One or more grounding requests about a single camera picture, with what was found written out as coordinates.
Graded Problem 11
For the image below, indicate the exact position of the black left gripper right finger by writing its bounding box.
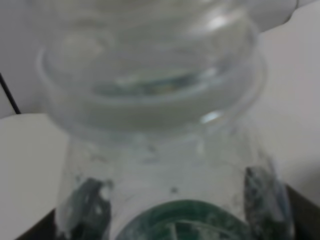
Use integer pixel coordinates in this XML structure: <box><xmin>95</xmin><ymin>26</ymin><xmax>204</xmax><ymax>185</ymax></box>
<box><xmin>286</xmin><ymin>185</ymin><xmax>320</xmax><ymax>240</ymax></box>

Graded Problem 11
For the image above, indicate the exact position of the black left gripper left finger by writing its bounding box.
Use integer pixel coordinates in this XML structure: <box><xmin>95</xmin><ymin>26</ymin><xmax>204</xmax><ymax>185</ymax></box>
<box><xmin>15</xmin><ymin>209</ymin><xmax>56</xmax><ymax>240</ymax></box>

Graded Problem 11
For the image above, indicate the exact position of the clear bottle green label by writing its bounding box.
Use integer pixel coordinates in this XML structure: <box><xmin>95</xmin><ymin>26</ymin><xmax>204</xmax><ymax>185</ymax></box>
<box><xmin>29</xmin><ymin>0</ymin><xmax>294</xmax><ymax>240</ymax></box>

